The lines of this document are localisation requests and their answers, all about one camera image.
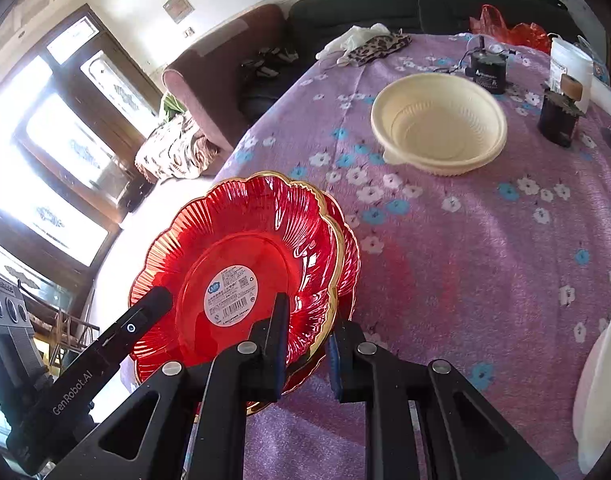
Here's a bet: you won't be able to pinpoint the red gold-rimmed plate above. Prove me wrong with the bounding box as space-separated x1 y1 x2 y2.
246 190 361 416
128 175 346 383

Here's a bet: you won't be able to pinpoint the clear plastic bag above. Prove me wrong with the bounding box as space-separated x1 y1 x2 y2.
578 35 611 86

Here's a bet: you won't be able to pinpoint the black leather sofa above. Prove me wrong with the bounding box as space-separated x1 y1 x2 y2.
238 0 586 123

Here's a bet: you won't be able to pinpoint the white gloves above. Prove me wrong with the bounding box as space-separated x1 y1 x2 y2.
315 23 392 61

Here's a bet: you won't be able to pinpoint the black cylindrical device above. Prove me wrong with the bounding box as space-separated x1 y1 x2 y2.
466 35 509 95

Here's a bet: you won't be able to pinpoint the small wall plaque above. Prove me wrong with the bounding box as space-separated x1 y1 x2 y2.
163 0 195 24

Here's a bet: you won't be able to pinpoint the brown patterned blanket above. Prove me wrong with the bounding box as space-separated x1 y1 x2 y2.
134 110 221 185

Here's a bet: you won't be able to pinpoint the red plastic bag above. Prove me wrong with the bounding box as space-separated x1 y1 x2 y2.
468 4 555 54

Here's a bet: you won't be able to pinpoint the black and white cloth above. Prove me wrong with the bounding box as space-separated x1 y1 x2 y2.
242 46 300 79

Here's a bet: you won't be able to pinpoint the dark jar with wooden lid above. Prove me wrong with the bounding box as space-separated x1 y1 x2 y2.
538 74 586 149

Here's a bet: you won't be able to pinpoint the wooden glass door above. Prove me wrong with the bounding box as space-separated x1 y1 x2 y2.
0 4 166 271

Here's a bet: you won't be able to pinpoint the maroon armchair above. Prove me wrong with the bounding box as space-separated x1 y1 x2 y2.
162 4 287 177

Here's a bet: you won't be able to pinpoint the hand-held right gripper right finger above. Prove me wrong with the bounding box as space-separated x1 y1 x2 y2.
328 319 560 480

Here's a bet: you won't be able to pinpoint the white box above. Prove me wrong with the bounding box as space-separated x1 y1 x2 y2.
588 80 611 113

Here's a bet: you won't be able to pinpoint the purple floral tablecloth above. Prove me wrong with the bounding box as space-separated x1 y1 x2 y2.
186 31 611 480

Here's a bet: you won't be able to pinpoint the white plastic bowl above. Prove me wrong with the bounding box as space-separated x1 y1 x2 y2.
573 300 611 476

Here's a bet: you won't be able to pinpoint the cream plastic bowl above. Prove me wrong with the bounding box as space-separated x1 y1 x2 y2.
370 72 509 177

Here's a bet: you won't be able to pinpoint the white plastic jar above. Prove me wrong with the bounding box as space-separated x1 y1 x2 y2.
549 37 595 107

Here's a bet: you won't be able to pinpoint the green cloth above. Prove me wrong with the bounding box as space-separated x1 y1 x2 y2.
160 94 185 122

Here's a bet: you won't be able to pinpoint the leopard print pouch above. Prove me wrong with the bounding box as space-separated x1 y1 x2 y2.
337 32 413 67

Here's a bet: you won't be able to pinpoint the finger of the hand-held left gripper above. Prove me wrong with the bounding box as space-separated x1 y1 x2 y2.
93 287 174 361

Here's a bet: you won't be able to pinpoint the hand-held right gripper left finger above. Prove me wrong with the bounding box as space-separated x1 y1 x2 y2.
60 292 291 480

